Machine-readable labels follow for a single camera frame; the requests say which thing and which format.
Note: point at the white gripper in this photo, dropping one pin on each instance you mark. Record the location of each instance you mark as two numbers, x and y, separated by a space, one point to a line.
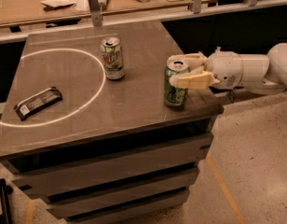
225 69

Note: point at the green soda can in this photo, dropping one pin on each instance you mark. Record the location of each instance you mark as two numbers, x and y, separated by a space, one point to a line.
174 96

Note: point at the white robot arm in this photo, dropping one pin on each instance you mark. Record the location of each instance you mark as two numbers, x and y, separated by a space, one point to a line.
261 73

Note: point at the white 7up can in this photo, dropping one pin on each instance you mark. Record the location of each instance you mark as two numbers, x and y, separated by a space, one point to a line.
112 58

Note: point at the grey table cabinet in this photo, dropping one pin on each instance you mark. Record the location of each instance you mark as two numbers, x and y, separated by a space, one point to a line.
110 149

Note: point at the white papers on desk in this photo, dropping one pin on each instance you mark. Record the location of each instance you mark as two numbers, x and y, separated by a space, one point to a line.
80 5

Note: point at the black stand bottom left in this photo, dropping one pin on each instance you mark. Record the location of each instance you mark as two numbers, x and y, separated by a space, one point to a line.
5 191

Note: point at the metal rail post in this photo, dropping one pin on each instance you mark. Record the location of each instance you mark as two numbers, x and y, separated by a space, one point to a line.
95 13

